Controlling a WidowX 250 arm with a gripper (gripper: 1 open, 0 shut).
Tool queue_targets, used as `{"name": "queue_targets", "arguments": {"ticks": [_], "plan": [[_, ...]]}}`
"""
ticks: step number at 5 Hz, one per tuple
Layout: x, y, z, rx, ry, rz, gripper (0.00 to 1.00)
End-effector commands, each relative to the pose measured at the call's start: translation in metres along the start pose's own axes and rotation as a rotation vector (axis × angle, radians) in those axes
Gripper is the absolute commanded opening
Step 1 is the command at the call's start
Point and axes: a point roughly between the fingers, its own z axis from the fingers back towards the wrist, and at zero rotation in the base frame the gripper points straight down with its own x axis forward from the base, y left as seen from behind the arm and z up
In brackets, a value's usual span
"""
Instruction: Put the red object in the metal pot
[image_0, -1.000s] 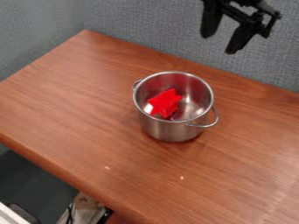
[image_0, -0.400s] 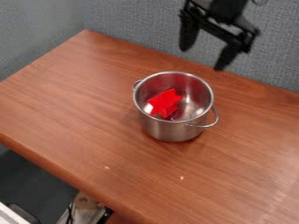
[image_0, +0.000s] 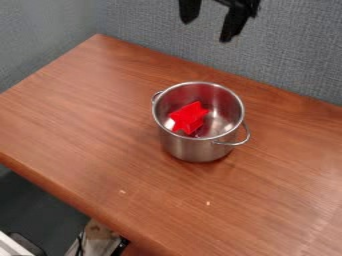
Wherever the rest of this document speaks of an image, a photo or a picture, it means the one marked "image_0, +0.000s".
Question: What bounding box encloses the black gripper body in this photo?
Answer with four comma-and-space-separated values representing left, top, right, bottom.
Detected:
215, 0, 262, 18

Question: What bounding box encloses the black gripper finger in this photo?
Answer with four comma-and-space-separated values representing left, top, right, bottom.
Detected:
219, 3, 251, 43
179, 0, 202, 24

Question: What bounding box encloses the red plastic block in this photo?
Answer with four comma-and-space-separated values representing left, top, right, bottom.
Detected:
168, 101, 208, 135

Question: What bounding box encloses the stainless steel pot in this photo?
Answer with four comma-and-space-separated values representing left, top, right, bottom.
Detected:
151, 81, 251, 163

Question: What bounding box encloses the white object at corner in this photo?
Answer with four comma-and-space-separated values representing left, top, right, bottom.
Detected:
0, 231, 47, 256

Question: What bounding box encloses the wooden table leg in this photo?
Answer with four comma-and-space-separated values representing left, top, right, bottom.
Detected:
64, 219, 130, 256

